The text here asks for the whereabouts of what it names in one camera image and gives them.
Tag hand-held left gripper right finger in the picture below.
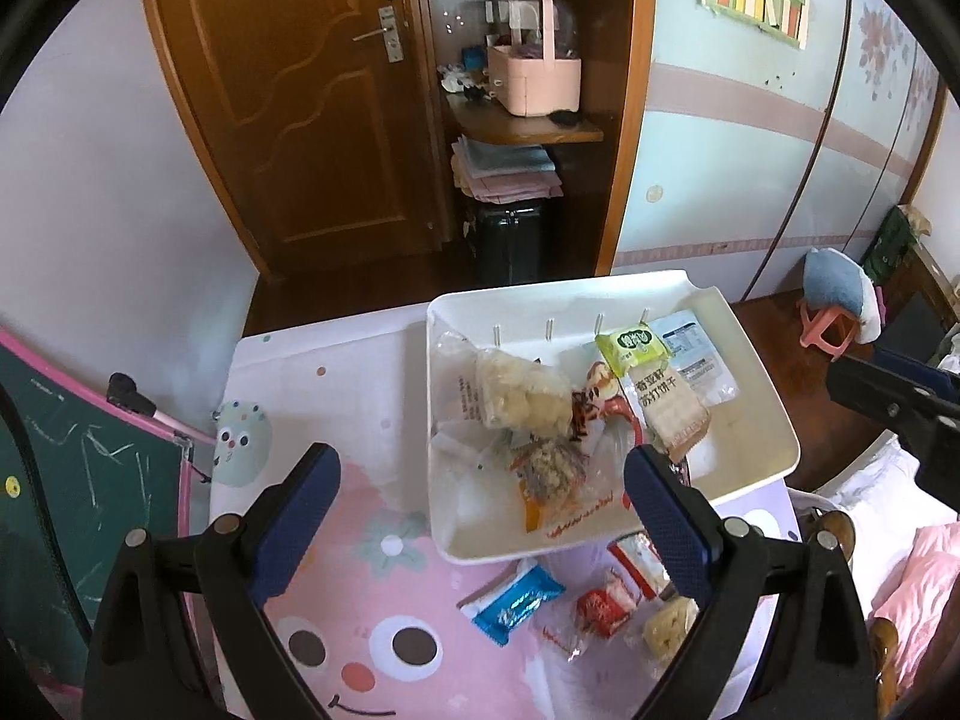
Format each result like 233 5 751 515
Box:
624 444 880 720

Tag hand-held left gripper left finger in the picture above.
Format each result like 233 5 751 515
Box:
81 442 343 720

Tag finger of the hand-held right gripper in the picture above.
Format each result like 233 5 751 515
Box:
827 356 960 500
874 349 960 400

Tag beige soda cracker packet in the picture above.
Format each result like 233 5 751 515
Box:
625 362 712 464

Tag clear granola snack packet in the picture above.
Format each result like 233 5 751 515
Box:
508 437 638 541

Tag white plastic bin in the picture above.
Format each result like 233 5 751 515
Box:
425 268 802 565

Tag light blue clear cracker packet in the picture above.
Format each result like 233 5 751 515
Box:
649 310 740 407

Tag clear pastry packet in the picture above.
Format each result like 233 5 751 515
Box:
433 328 577 442

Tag dark wooden cabinet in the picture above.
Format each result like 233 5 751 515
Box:
874 240 960 365

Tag pink cartoon printed tablecloth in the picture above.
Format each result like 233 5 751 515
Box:
206 306 809 720

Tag white pillow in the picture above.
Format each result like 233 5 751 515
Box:
814 431 960 605

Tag red white rice cake packet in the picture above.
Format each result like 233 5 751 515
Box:
606 531 702 665

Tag pink plastic stool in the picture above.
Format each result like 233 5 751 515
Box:
797 298 863 353

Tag small red snack packet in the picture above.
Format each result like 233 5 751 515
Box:
576 572 644 640

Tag green bag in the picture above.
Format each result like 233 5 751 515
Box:
861 204 932 287

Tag red cartoon snack packet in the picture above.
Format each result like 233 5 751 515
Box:
571 358 647 440

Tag blue foil snack packet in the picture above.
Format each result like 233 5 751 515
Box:
459 559 569 647

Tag pink blanket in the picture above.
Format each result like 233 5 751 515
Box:
870 521 960 691

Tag green snack packet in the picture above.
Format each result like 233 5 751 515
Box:
595 320 670 378

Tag black easel clip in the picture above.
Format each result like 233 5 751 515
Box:
107 373 160 415

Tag pale blue wardrobe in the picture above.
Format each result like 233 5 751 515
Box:
611 0 947 302

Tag black trash bin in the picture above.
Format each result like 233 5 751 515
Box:
465 199 546 287

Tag brown wooden door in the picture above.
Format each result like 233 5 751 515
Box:
135 0 451 282

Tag wooden shelf unit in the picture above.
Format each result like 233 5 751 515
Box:
405 0 659 278

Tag stack of folded cloths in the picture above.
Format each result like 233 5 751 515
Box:
450 133 565 203

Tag small black white figurines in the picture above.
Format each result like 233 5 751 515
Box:
439 64 492 102

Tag wooden bed post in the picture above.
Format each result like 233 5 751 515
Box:
806 508 856 563

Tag green chalkboard with pink frame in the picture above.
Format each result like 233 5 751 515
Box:
0 326 218 695

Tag pink handled basket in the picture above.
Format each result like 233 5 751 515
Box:
486 0 583 118

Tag metal door handle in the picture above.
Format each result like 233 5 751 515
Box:
352 6 406 65

